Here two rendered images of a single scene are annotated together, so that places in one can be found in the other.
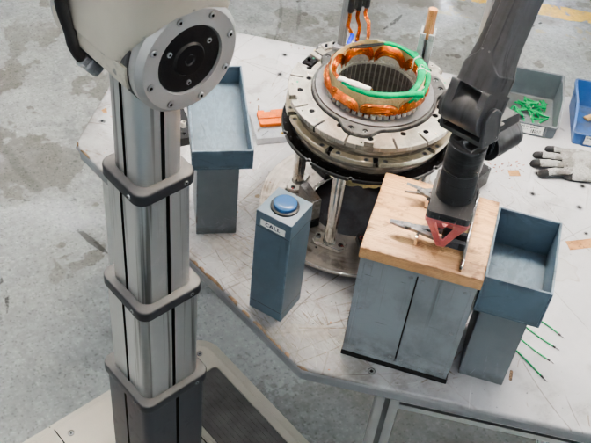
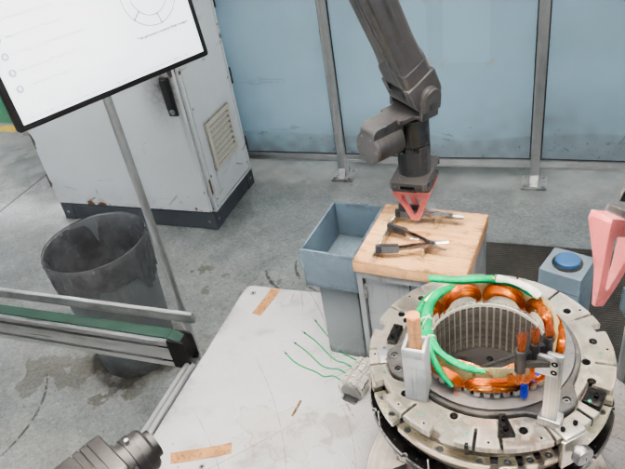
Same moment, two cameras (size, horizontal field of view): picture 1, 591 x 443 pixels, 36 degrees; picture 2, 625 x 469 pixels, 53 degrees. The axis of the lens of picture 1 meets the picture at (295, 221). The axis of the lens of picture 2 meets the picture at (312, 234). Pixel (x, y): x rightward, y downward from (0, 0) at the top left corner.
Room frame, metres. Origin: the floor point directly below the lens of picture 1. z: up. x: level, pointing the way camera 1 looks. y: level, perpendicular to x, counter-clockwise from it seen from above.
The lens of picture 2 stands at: (2.01, -0.13, 1.73)
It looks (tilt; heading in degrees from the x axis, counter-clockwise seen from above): 34 degrees down; 198
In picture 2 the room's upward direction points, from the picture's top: 10 degrees counter-clockwise
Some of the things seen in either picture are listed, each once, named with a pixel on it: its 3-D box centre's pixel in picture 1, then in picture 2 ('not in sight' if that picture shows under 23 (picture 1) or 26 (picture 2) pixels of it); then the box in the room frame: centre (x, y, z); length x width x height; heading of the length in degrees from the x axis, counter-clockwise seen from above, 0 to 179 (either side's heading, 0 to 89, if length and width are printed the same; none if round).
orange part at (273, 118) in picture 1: (273, 118); not in sight; (1.63, 0.08, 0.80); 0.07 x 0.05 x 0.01; 108
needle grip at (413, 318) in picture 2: (430, 23); (414, 332); (1.46, -0.20, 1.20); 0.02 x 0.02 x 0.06
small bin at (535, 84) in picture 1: (531, 101); not in sight; (1.79, -0.52, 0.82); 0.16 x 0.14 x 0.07; 173
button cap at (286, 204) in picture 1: (285, 203); (567, 260); (1.11, 0.02, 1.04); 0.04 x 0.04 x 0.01
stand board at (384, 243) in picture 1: (431, 228); (422, 242); (1.08, -0.22, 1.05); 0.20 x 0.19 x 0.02; 78
